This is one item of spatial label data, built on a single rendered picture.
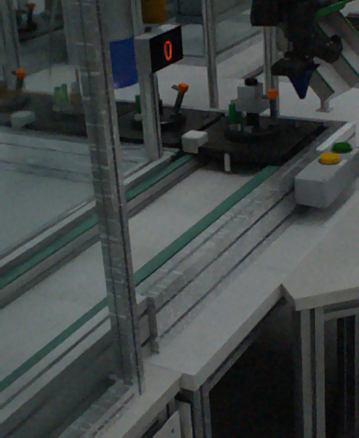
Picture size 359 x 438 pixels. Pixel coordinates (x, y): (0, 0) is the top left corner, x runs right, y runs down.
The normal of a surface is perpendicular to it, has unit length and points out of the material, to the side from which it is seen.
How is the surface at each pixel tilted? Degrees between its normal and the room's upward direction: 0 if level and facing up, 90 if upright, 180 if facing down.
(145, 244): 0
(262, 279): 0
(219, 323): 0
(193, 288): 90
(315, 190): 90
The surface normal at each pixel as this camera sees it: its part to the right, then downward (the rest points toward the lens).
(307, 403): 0.25, 0.36
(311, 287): -0.07, -0.91
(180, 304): 0.86, 0.15
